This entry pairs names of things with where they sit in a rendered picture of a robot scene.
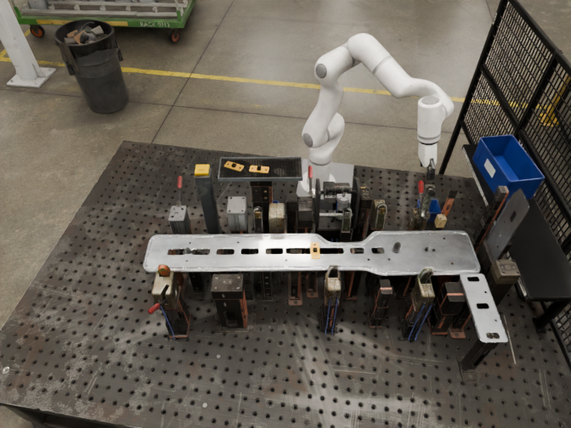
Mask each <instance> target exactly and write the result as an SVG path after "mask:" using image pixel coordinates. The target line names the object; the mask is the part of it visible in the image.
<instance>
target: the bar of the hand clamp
mask: <svg viewBox="0 0 571 428"><path fill-rule="evenodd" d="M434 189H435V186H434V184H425V188H424V191H423V195H422V198H421V204H420V208H419V219H418V220H420V219H421V213H422V211H425V214H426V215H425V216H424V219H425V220H427V215H428V212H429V209H430V205H431V202H432V197H433V196H434V195H435V191H434Z"/></svg>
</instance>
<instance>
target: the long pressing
mask: <svg viewBox="0 0 571 428"><path fill-rule="evenodd" d="M443 238H445V239H443ZM189 242H190V243H189ZM237 242H239V243H237ZM286 242H287V243H286ZM312 242H318V243H319V248H320V249H325V248H342V249H343V253H342V254H320V259H311V253H310V254H286V249H310V243H312ZM396 242H400V243H401V245H402V246H401V250H400V252H399V253H394V252H393V246H394V244H395V243H396ZM187 247H189V248H190V249H191V250H192V252H191V253H190V254H186V251H184V253H185V254H184V255H168V251H169V250H185V249H186V248H187ZM427 247H428V249H427V251H425V249H426V248H427ZM351 248H362V249H363V250H364V253H363V254H352V253H351V251H350V249H351ZM372 248H382V249H383V250H384V253H378V254H375V253H372ZM219 249H233V250H234V254H233V255H218V254H217V250H219ZM243 249H258V254H256V255H242V254H241V250H243ZM267 249H282V250H283V253H282V254H266V250H267ZM432 249H435V251H433V250H432ZM193 250H210V253H209V255H193V254H192V253H193ZM367 259H370V260H369V261H368V260H367ZM388 259H390V261H389V260H388ZM286 260H287V261H286ZM186 261H187V262H186ZM332 263H336V264H338V267H339V271H366V272H370V273H374V274H377V275H380V276H418V274H419V273H420V272H421V270H422V269H423V268H425V267H432V269H433V275H432V276H453V275H461V274H463V273H480V271H481V267H480V264H479V262H478V258H477V255H476V253H475V250H474V248H473V245H472V242H471V239H470V237H469V235H468V234H467V233H466V232H465V231H461V230H415V231H375V232H372V233H371V234H370V235H369V236H368V237H367V238H366V239H364V240H363V241H361V242H330V241H328V240H326V239H324V238H323V237H322V236H320V235H319V234H157V235H154V236H152V237H151V238H150V241H149V243H148V246H147V250H146V253H145V257H144V263H143V268H144V270H145V271H146V272H149V273H156V272H157V271H158V266H159V265H160V264H165V265H168V266H169V268H170V270H171V271H174V272H175V273H193V272H302V271H328V268H329V265H330V264H332ZM451 263H453V265H452V264H451Z"/></svg>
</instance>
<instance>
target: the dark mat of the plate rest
mask: <svg viewBox="0 0 571 428"><path fill-rule="evenodd" d="M227 161H230V162H234V163H236V164H240V165H243V166H244V168H243V169H242V170H241V172H239V171H236V170H233V169H230V168H227V167H224V165H225V164H226V162H227ZM250 166H267V167H269V172H268V173H262V172H249V170H250ZM224 177H302V164H301V159H222V160H221V166H220V173H219V178H224Z"/></svg>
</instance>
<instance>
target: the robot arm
mask: <svg viewBox="0 0 571 428"><path fill-rule="evenodd" d="M360 63H363V64H364V65H365V66H366V67H367V68H368V69H369V71H370V72H371V73H372V74H373V75H374V76H375V77H376V79H377V80H378V81H379V82H380V83H381V84H382V85H383V86H384V87H385V88H386V89H387V90H388V91H389V92H390V93H391V94H392V95H393V96H394V97H395V98H397V99H401V98H404V97H409V96H415V97H418V98H421V99H420V100H419V101H418V122H417V139H418V141H419V147H418V156H419V158H420V160H421V163H420V166H424V167H426V168H427V180H433V179H435V170H436V168H435V166H436V164H437V142H438V141H439V139H440V137H441V126H442V123H443V121H444V119H446V118H447V117H448V116H449V115H451V114H452V112H453V111H454V104H453V102H452V101H451V99H450V98H449V96H448V95H447V94H446V93H445V92H444V91H443V90H442V89H441V88H440V87H439V86H437V85H436V84H434V83H432V82H430V81H427V80H422V79H415V78H412V77H410V76H409V75H408V74H407V73H406V72H405V71H404V70H403V69H402V67H401V66H400V65H399V64H398V63H397V62H396V61H395V59H394V58H393V57H392V56H391V55H390V54H389V53H388V52H387V50H386V49H385V48H384V47H383V46H382V45H381V44H380V43H379V42H378V41H377V40H376V39H375V38H374V37H373V36H371V35H369V34H366V33H360V34H357V35H355V36H353V37H351V38H349V39H348V42H346V43H344V44H343V45H342V46H340V47H338V48H335V49H334V50H332V51H330V52H329V53H326V54H325V55H323V56H322V57H320V58H319V60H318V61H317V63H316V65H315V67H314V74H315V77H316V78H317V79H318V81H319V82H320V92H319V100H318V103H317V104H316V106H315V108H314V111H313V112H312V114H311V115H310V117H309V118H308V120H307V122H306V124H305V126H304V128H303V130H302V140H303V142H304V143H305V144H306V145H307V146H308V147H309V148H310V149H309V153H308V167H309V166H312V167H313V178H312V190H313V193H314V194H313V195H315V184H316V178H319V180H320V190H323V182H336V181H335V178H334V177H333V176H332V175H331V159H332V153H333V151H334V149H335V147H336V146H337V144H338V143H339V141H340V139H341V137H342V135H343V132H344V127H345V123H344V120H343V118H342V116H341V115H340V114H338V113H337V110H338V108H339V105H340V103H341V100H342V94H343V87H342V84H341V83H340V82H339V81H338V78H339V76H340V75H341V74H342V73H344V72H346V71H348V70H350V69H352V68H353V67H354V66H356V65H358V64H360ZM429 163H430V164H431V165H429ZM429 166H430V167H431V170H429ZM302 176H303V180H302V181H301V186H302V189H303V190H304V191H306V192H307V193H308V191H309V178H308V171H307V172H306V173H304V174H303V175H302Z"/></svg>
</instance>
